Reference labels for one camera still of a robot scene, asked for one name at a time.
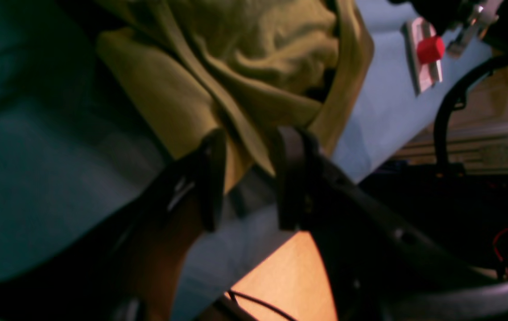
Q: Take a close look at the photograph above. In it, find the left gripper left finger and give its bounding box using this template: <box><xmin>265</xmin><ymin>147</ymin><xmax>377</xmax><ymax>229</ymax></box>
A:
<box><xmin>0</xmin><ymin>129</ymin><xmax>227</xmax><ymax>321</ymax></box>

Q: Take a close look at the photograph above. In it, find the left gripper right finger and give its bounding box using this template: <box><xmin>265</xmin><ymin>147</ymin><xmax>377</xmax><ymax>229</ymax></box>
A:
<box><xmin>274</xmin><ymin>127</ymin><xmax>508</xmax><ymax>321</ymax></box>

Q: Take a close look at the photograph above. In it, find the olive green t-shirt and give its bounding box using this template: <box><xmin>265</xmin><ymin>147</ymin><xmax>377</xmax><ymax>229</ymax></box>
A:
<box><xmin>95</xmin><ymin>0</ymin><xmax>374</xmax><ymax>193</ymax></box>

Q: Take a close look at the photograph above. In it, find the blue table cloth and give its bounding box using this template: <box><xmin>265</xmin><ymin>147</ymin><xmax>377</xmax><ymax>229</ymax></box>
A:
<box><xmin>0</xmin><ymin>0</ymin><xmax>495</xmax><ymax>321</ymax></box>

